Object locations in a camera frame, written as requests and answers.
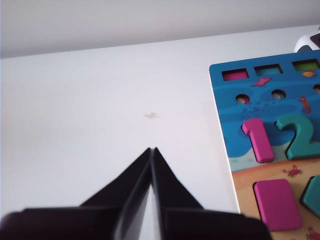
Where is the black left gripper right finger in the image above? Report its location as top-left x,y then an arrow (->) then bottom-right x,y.
151,146 -> 204,240

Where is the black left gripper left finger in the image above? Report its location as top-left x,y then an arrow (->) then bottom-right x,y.
79,147 -> 153,240

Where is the teal angular shape block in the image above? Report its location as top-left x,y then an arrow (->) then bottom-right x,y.
299,175 -> 320,220

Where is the white rounded device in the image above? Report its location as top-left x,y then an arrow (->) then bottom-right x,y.
293,23 -> 320,54

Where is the magenta number one piece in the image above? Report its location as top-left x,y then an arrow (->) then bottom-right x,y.
241,117 -> 275,163

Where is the magenta rectangle block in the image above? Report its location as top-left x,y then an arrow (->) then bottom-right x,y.
252,178 -> 303,232

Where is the wooden sea-themed puzzle board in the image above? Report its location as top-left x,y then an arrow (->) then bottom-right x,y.
208,51 -> 320,240

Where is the teal number two piece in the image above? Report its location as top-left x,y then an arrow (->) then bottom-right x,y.
274,113 -> 320,161

